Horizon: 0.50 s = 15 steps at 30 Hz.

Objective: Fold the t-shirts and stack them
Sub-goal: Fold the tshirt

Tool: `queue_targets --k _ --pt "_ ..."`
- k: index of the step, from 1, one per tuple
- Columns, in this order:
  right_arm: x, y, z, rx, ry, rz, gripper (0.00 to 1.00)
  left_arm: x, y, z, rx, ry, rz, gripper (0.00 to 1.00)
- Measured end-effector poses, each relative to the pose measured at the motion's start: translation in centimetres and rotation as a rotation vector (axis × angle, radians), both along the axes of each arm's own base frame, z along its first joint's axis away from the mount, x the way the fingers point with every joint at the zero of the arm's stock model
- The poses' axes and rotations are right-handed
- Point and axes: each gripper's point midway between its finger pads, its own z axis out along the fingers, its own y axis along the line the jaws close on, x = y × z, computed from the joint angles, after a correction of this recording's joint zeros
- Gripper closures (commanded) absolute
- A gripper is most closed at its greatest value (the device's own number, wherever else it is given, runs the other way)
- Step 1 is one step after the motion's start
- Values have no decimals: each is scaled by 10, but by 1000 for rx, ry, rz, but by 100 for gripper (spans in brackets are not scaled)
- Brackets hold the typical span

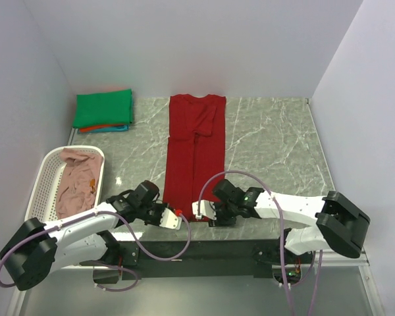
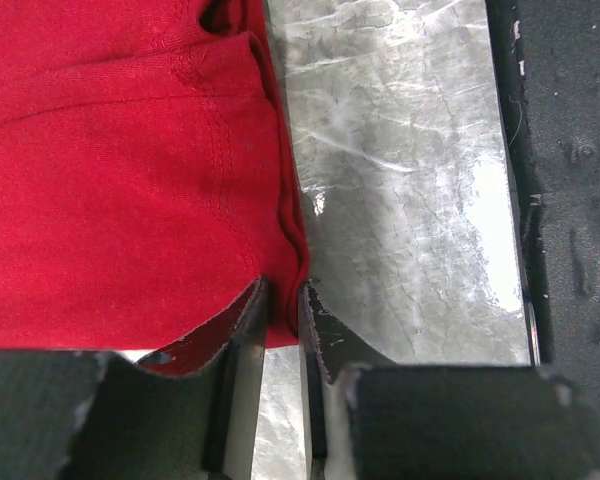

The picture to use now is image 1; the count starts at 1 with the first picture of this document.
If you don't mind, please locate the teal folded t shirt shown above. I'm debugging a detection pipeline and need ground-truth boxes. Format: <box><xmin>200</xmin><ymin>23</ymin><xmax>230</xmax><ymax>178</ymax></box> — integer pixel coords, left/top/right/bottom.
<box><xmin>91</xmin><ymin>124</ymin><xmax>129</xmax><ymax>133</ymax></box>

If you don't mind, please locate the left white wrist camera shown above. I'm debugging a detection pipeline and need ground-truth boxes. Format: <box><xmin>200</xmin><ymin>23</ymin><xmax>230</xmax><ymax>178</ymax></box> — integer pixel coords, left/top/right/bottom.
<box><xmin>159</xmin><ymin>207</ymin><xmax>182</xmax><ymax>230</ymax></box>

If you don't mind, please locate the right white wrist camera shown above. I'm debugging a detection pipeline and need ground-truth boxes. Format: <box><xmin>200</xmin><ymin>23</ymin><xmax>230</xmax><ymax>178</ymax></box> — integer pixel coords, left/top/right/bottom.
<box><xmin>192</xmin><ymin>200</ymin><xmax>217</xmax><ymax>221</ymax></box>

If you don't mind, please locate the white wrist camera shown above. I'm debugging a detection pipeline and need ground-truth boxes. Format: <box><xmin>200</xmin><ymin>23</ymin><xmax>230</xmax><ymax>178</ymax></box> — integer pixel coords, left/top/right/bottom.
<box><xmin>159</xmin><ymin>207</ymin><xmax>182</xmax><ymax>230</ymax></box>
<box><xmin>192</xmin><ymin>200</ymin><xmax>217</xmax><ymax>221</ymax></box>

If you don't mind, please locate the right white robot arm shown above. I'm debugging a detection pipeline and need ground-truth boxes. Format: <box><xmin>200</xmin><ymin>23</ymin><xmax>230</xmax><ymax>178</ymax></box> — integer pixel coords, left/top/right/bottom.
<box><xmin>194</xmin><ymin>179</ymin><xmax>371</xmax><ymax>263</ymax></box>

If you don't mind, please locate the orange folded t shirt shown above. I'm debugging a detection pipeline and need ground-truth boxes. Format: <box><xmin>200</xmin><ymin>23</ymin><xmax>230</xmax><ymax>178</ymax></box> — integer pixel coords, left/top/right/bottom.
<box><xmin>78</xmin><ymin>124</ymin><xmax>128</xmax><ymax>134</ymax></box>

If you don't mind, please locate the green folded t shirt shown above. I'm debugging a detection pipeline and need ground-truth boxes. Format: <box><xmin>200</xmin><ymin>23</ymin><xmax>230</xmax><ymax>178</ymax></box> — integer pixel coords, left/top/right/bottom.
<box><xmin>73</xmin><ymin>89</ymin><xmax>132</xmax><ymax>128</ymax></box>

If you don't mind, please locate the pink t shirt in basket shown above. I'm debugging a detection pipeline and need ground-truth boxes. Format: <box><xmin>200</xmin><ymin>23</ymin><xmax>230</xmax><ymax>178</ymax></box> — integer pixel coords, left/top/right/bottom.
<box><xmin>55</xmin><ymin>148</ymin><xmax>103</xmax><ymax>219</ymax></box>

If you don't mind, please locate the white plastic laundry basket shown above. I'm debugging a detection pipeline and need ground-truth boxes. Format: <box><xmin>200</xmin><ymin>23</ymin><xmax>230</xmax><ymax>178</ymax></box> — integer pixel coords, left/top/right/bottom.
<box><xmin>24</xmin><ymin>145</ymin><xmax>105</xmax><ymax>222</ymax></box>

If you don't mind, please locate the red t shirt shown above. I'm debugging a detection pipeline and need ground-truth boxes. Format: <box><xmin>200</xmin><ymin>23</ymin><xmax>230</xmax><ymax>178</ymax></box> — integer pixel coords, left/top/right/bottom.
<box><xmin>163</xmin><ymin>94</ymin><xmax>226</xmax><ymax>221</ymax></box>

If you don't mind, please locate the aluminium rail frame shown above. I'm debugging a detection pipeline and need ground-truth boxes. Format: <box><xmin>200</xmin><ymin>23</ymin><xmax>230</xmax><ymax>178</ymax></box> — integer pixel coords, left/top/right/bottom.
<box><xmin>7</xmin><ymin>241</ymin><xmax>383</xmax><ymax>315</ymax></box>

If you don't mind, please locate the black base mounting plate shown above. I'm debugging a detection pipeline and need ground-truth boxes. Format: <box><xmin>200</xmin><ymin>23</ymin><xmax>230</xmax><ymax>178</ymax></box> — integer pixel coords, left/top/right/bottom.
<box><xmin>78</xmin><ymin>239</ymin><xmax>317</xmax><ymax>284</ymax></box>

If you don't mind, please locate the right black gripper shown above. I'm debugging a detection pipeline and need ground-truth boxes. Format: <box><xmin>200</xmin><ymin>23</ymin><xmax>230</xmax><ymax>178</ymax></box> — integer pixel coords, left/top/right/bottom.
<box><xmin>209</xmin><ymin>201</ymin><xmax>239</xmax><ymax>228</ymax></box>

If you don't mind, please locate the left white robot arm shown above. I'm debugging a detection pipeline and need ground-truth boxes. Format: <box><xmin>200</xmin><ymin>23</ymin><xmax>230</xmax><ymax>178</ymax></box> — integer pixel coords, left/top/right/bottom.
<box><xmin>0</xmin><ymin>180</ymin><xmax>178</xmax><ymax>291</ymax></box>

